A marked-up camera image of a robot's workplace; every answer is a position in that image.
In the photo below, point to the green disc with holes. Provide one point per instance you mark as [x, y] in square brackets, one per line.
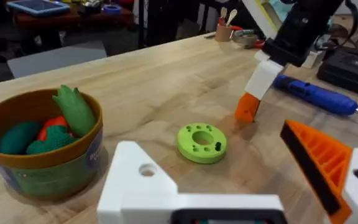
[202, 144]

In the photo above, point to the blue tray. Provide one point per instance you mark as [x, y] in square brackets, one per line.
[37, 7]

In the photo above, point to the left gripper white orange right finger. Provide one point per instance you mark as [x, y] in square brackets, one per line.
[331, 165]

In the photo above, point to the blue electric screwdriver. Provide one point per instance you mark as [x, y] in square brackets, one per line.
[319, 96]

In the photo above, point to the white frame with yellow edge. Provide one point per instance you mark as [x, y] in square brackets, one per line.
[263, 17]

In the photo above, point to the brown tub with toy vegetables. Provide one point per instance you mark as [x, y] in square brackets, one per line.
[39, 146]

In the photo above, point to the blue tape roll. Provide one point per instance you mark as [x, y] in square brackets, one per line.
[112, 8]

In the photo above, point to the left gripper left finger bare white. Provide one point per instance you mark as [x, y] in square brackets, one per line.
[135, 186]

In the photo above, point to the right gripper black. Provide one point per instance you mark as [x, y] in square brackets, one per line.
[303, 31]

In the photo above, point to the cup with wooden spoons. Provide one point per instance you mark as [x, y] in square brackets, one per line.
[224, 29]

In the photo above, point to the black case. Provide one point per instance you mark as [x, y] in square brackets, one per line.
[351, 73]

